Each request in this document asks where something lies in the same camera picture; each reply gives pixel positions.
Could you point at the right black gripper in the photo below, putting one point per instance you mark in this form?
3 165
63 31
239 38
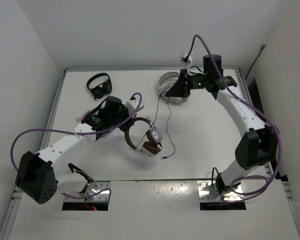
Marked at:
180 89

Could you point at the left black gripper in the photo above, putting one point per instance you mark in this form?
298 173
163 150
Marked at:
123 109

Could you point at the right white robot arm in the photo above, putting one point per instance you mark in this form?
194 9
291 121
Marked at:
258 144

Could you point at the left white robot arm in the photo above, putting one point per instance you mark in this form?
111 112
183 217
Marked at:
36 174

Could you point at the white grey headphones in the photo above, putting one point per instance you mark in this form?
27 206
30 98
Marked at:
165 82

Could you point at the black headphones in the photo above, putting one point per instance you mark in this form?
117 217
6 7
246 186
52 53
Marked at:
103 89

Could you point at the blue pink headphones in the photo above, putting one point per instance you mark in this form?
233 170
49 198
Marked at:
85 116

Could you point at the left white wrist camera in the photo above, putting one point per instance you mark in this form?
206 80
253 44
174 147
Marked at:
132 105

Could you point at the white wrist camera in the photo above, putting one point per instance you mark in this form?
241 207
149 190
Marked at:
132 105
186 60

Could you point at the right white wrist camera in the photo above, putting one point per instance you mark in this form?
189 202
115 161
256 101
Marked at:
186 60

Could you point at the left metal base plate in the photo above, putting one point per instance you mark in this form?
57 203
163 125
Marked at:
94 192

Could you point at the metal base plate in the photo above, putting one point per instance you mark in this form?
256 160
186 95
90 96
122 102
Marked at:
209 195
94 192

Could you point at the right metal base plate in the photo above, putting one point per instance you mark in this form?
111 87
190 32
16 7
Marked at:
209 195

